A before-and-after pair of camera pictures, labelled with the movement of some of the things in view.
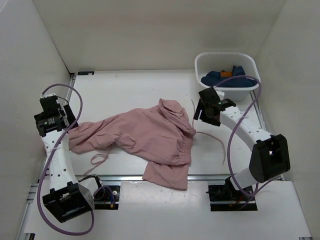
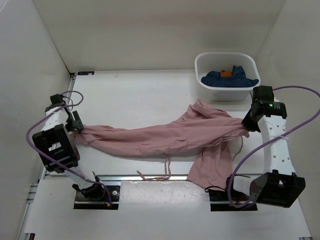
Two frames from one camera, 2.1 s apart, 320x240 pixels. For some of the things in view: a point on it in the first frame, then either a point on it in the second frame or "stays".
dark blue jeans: x=212 y=78 stays
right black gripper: x=210 y=121 → x=248 y=124
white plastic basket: x=206 y=62 stays
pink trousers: x=159 y=136 → x=207 y=130
